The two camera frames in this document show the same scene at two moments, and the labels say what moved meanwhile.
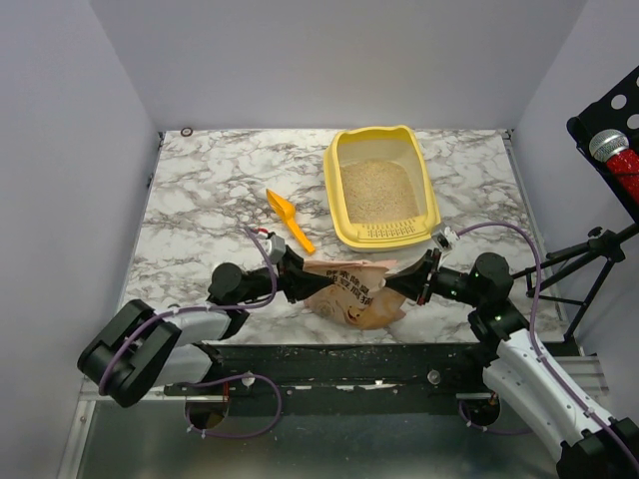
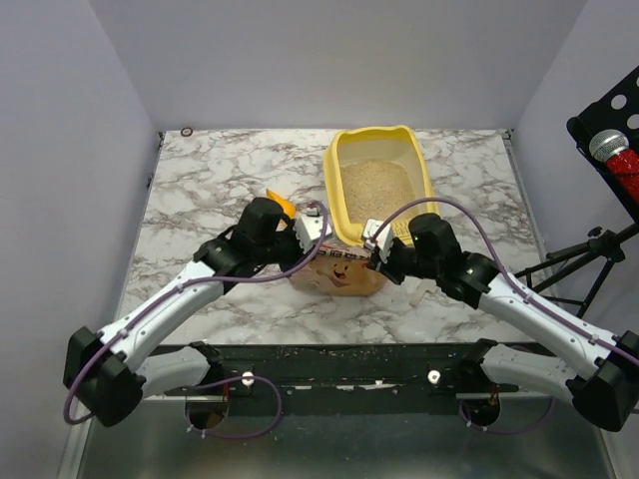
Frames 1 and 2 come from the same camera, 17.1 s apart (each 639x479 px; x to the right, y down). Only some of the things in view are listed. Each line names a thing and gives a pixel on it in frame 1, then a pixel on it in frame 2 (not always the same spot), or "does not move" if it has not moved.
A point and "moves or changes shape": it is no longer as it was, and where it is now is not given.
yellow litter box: x=378 y=189 does not move
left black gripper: x=295 y=281 to x=299 y=252
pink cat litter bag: x=357 y=298 moves or changes shape
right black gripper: x=427 y=277 to x=394 y=264
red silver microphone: x=612 y=147 does not move
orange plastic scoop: x=287 y=209 does not move
